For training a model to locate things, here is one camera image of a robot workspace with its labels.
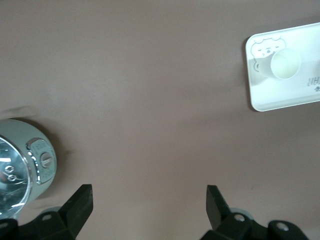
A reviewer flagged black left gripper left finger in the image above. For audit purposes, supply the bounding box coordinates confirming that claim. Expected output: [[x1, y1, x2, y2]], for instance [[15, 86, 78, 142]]
[[18, 184, 94, 240]]

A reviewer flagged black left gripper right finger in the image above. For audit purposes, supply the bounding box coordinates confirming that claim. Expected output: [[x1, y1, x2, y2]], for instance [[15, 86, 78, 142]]
[[199, 184, 271, 240]]

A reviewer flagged white plastic cup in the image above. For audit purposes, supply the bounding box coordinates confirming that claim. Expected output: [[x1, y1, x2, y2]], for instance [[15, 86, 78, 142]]
[[256, 47, 301, 81]]

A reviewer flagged cream tray with bear print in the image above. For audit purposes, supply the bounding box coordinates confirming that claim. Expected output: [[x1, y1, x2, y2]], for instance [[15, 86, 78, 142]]
[[244, 21, 320, 113]]

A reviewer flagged glass pot lid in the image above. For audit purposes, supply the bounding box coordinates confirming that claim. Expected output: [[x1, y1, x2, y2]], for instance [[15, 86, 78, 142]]
[[0, 136, 33, 217]]

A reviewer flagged grey-green electric cooking pot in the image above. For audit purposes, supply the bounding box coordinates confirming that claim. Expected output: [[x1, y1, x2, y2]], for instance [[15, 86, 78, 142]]
[[0, 118, 57, 221]]

